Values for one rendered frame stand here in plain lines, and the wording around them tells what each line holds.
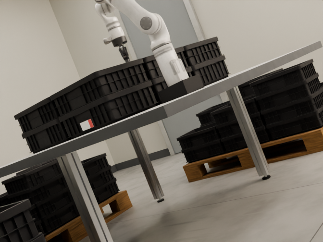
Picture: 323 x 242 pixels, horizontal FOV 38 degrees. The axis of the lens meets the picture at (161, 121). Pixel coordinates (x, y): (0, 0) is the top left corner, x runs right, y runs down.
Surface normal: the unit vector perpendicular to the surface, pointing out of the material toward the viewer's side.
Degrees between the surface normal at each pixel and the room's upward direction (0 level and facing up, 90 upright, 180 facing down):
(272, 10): 90
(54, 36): 90
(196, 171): 90
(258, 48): 90
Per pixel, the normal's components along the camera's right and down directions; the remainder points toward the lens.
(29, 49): 0.74, -0.26
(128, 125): -0.56, 0.25
